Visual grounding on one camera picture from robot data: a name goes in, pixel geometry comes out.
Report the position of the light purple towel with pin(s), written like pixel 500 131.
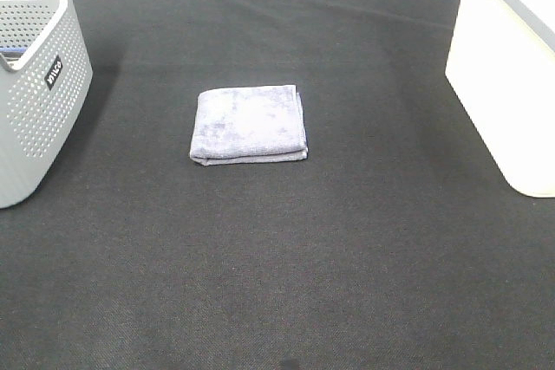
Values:
pixel 249 125

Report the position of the black table mat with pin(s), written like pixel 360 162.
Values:
pixel 396 244

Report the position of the white storage box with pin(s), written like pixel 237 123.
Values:
pixel 501 67

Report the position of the grey perforated laundry basket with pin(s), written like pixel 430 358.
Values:
pixel 42 92

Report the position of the blue towel in basket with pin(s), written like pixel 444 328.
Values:
pixel 12 53

